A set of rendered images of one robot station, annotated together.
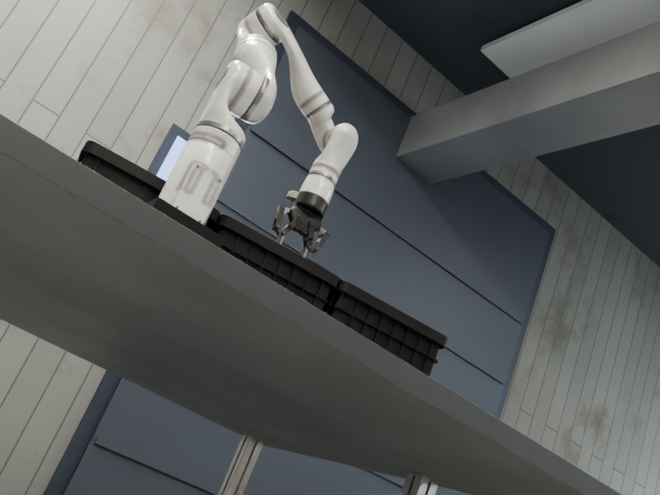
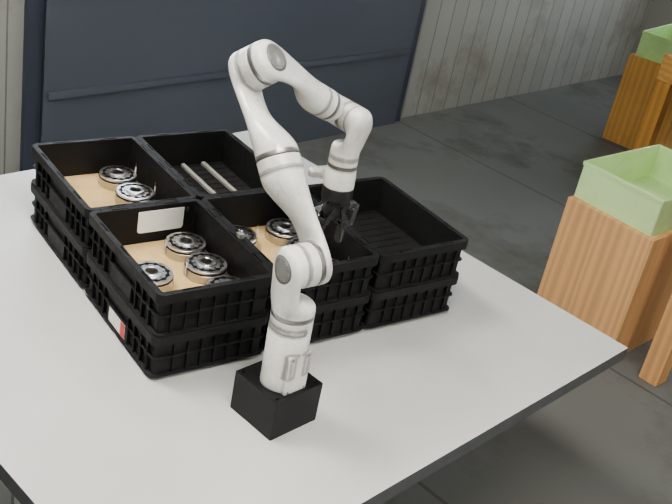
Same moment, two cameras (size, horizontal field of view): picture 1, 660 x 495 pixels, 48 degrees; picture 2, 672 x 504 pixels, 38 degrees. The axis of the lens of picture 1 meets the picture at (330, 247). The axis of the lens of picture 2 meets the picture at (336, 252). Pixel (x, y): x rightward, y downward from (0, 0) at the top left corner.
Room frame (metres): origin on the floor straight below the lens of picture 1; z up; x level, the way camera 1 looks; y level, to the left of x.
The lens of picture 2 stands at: (-0.39, 0.84, 2.04)
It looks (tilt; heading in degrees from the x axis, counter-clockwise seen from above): 28 degrees down; 338
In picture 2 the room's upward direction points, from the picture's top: 12 degrees clockwise
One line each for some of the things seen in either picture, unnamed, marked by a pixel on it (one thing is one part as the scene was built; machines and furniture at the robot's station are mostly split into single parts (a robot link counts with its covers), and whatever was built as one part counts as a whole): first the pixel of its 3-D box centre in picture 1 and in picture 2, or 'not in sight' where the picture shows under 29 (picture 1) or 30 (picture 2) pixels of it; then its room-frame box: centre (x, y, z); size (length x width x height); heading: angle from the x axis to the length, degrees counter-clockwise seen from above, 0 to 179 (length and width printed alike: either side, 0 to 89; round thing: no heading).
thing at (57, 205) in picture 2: not in sight; (111, 191); (1.96, 0.56, 0.87); 0.40 x 0.30 x 0.11; 18
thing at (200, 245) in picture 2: not in sight; (186, 242); (1.70, 0.40, 0.86); 0.10 x 0.10 x 0.01
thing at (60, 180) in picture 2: not in sight; (112, 174); (1.96, 0.56, 0.92); 0.40 x 0.30 x 0.02; 18
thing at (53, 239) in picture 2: not in sight; (108, 226); (1.96, 0.56, 0.76); 0.40 x 0.30 x 0.12; 18
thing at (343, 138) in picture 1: (334, 154); (350, 136); (1.57, 0.08, 1.22); 0.09 x 0.07 x 0.15; 22
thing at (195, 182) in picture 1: (197, 180); (286, 347); (1.21, 0.26, 0.89); 0.09 x 0.09 x 0.17; 28
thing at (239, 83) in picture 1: (233, 108); (297, 283); (1.21, 0.26, 1.05); 0.09 x 0.09 x 0.17; 20
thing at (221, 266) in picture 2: not in sight; (206, 263); (1.60, 0.36, 0.86); 0.10 x 0.10 x 0.01
